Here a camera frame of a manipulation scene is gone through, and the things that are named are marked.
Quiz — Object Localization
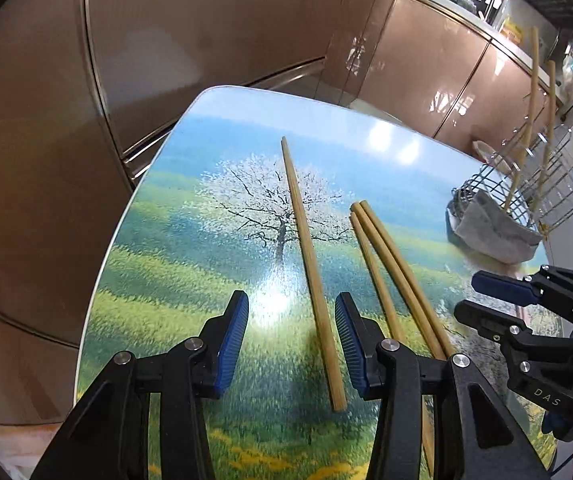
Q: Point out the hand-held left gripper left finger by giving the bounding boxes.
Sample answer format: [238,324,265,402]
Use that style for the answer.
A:
[31,290,250,480]

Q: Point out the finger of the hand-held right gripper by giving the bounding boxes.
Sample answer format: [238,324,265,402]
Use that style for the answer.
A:
[471,266,573,328]
[454,299,573,416]

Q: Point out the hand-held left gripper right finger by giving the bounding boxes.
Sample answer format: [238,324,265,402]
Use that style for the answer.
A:
[335,291,550,480]

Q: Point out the wooden chopstick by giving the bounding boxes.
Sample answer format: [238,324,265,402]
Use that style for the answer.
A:
[280,136,347,413]
[353,203,446,360]
[504,26,541,211]
[349,211,436,478]
[361,200,456,358]

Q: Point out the chrome wire utensil rack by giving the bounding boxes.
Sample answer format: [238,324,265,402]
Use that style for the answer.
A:
[451,110,573,241]

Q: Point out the person's right hand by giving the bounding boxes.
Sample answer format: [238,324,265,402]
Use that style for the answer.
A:
[541,405,573,442]

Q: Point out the grey folded cloth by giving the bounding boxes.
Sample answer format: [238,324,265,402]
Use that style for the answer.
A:
[447,191,542,263]

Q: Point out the pale round bowl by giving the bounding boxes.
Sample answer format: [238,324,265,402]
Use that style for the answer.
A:
[471,140,513,171]

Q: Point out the yellow box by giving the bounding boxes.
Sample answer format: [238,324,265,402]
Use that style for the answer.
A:
[501,17,530,43]

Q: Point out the brown tall panelled cabinet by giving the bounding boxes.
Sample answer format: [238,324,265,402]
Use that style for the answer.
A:
[0,0,352,426]

